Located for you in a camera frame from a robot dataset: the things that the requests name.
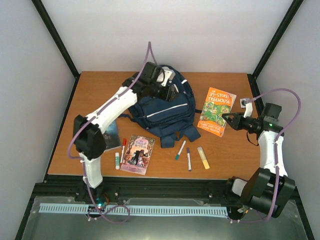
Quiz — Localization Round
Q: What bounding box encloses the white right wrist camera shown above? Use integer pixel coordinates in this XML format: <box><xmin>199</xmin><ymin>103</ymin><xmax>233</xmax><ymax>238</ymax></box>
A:
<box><xmin>240</xmin><ymin>98</ymin><xmax>253</xmax><ymax>118</ymax></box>

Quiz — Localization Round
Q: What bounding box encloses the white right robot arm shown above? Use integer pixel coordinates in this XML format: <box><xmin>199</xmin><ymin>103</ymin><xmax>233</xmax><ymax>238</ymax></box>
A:
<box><xmin>222</xmin><ymin>98</ymin><xmax>296</xmax><ymax>218</ymax></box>

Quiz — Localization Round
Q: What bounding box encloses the white glue stick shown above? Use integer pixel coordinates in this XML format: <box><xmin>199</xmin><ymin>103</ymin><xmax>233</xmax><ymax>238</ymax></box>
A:
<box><xmin>115</xmin><ymin>152</ymin><xmax>121</xmax><ymax>170</ymax></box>

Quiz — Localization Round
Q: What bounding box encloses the orange 39-Storey Treehouse book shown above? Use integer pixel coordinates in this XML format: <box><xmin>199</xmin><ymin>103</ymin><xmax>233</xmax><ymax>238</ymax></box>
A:
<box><xmin>197</xmin><ymin>87</ymin><xmax>237</xmax><ymax>137</ymax></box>

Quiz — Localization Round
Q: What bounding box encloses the dark teal Bronte book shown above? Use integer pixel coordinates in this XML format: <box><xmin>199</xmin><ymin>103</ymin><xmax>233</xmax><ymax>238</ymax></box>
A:
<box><xmin>103</xmin><ymin>120</ymin><xmax>122</xmax><ymax>152</ymax></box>

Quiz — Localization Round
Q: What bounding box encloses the pink illustrated paperback book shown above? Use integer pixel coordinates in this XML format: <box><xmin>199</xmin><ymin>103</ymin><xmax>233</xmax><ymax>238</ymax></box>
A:
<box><xmin>120</xmin><ymin>134</ymin><xmax>156</xmax><ymax>176</ymax></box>

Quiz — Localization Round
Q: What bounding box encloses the black left corner frame post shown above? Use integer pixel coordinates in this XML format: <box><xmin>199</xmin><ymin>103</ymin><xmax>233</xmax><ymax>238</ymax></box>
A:
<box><xmin>30</xmin><ymin>0</ymin><xmax>81</xmax><ymax>78</ymax></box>

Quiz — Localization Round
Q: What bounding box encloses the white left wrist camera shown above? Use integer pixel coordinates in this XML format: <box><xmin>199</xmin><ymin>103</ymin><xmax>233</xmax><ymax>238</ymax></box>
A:
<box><xmin>156</xmin><ymin>70</ymin><xmax>175</xmax><ymax>87</ymax></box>

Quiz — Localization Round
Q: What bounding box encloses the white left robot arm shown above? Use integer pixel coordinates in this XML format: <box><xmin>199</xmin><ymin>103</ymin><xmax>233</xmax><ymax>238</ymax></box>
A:
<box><xmin>71</xmin><ymin>62</ymin><xmax>178</xmax><ymax>202</ymax></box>

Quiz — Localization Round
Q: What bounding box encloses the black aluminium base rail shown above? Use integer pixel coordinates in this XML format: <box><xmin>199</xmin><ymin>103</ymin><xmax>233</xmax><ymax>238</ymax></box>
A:
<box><xmin>29</xmin><ymin>174</ymin><xmax>301</xmax><ymax>206</ymax></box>

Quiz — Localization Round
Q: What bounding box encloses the black corner frame post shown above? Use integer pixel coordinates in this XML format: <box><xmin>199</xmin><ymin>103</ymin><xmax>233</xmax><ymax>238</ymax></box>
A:
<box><xmin>30</xmin><ymin>0</ymin><xmax>81</xmax><ymax>78</ymax></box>
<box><xmin>251</xmin><ymin>0</ymin><xmax>305</xmax><ymax>78</ymax></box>

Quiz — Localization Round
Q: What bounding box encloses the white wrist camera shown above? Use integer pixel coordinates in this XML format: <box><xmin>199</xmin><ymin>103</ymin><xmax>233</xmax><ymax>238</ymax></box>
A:
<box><xmin>240</xmin><ymin>98</ymin><xmax>253</xmax><ymax>118</ymax></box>
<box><xmin>156</xmin><ymin>70</ymin><xmax>175</xmax><ymax>87</ymax></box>

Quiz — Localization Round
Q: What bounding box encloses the purple marker pen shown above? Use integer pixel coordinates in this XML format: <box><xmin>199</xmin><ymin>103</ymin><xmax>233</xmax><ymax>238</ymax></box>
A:
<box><xmin>186</xmin><ymin>147</ymin><xmax>192</xmax><ymax>172</ymax></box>

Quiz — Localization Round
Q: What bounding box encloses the green capped marker pen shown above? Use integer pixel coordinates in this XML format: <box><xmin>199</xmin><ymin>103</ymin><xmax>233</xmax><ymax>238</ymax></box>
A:
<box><xmin>175</xmin><ymin>140</ymin><xmax>187</xmax><ymax>161</ymax></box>

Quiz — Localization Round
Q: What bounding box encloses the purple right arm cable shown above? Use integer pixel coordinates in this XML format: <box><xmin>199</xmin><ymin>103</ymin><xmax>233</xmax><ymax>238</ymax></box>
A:
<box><xmin>227</xmin><ymin>87</ymin><xmax>302</xmax><ymax>224</ymax></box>

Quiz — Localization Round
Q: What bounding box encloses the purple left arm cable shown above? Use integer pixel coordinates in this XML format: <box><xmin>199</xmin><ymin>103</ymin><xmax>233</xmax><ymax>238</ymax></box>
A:
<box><xmin>67</xmin><ymin>41</ymin><xmax>159</xmax><ymax>224</ymax></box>

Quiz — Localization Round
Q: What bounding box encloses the light blue slotted cable duct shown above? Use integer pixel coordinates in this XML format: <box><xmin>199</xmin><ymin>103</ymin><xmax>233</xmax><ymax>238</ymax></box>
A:
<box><xmin>38</xmin><ymin>203</ymin><xmax>228</xmax><ymax>218</ymax></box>

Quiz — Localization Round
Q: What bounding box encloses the navy blue student backpack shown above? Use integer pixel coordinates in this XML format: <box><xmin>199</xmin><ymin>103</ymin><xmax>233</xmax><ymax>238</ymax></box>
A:
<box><xmin>120</xmin><ymin>64</ymin><xmax>201</xmax><ymax>148</ymax></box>

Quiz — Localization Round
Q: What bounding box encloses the red marker pen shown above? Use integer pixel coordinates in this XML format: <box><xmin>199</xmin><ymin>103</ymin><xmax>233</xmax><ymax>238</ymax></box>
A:
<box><xmin>120</xmin><ymin>138</ymin><xmax>127</xmax><ymax>166</ymax></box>

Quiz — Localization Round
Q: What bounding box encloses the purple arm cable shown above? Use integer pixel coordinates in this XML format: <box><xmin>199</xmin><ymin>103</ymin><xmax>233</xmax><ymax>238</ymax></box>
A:
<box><xmin>227</xmin><ymin>87</ymin><xmax>302</xmax><ymax>224</ymax></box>
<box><xmin>67</xmin><ymin>41</ymin><xmax>159</xmax><ymax>224</ymax></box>

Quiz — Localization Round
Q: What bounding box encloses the yellow highlighter pen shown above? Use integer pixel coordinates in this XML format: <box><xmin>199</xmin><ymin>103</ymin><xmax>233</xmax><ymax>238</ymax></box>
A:
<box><xmin>197</xmin><ymin>146</ymin><xmax>210</xmax><ymax>170</ymax></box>

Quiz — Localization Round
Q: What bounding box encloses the black right corner frame post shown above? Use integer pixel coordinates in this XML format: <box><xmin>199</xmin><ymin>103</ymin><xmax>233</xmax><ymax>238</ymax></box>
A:
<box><xmin>251</xmin><ymin>0</ymin><xmax>305</xmax><ymax>78</ymax></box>

